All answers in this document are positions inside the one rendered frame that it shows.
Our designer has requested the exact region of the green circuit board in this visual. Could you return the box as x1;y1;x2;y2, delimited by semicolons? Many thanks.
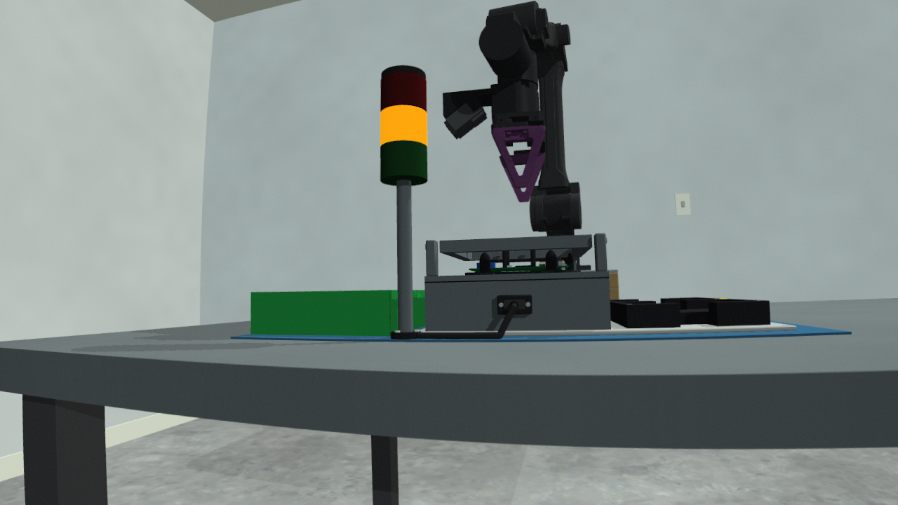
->
469;260;569;272

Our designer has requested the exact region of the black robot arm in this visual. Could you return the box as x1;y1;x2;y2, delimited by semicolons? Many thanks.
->
443;1;582;236

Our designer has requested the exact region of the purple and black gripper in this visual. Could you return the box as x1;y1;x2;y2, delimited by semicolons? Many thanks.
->
491;81;546;202

